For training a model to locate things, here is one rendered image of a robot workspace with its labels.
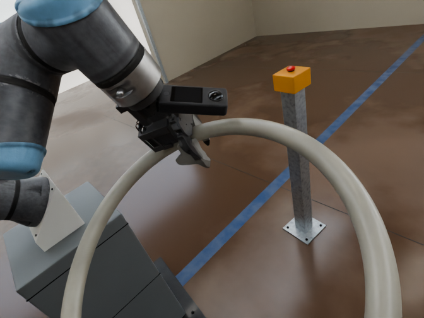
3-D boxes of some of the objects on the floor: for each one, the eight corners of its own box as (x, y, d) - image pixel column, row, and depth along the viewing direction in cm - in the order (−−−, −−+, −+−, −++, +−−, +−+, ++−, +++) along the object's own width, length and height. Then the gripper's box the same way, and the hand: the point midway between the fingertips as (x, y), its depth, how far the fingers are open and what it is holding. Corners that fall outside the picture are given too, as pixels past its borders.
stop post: (326, 226, 173) (324, 62, 113) (307, 245, 165) (294, 80, 105) (300, 211, 188) (287, 60, 128) (282, 229, 180) (259, 76, 120)
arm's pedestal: (88, 323, 160) (-13, 236, 113) (153, 264, 183) (93, 171, 136) (123, 398, 125) (-1, 315, 78) (199, 313, 148) (138, 210, 101)
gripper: (122, 76, 47) (184, 142, 63) (108, 126, 40) (182, 187, 55) (162, 57, 44) (216, 131, 59) (154, 107, 37) (218, 176, 52)
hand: (209, 151), depth 55 cm, fingers closed on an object, 5 cm apart
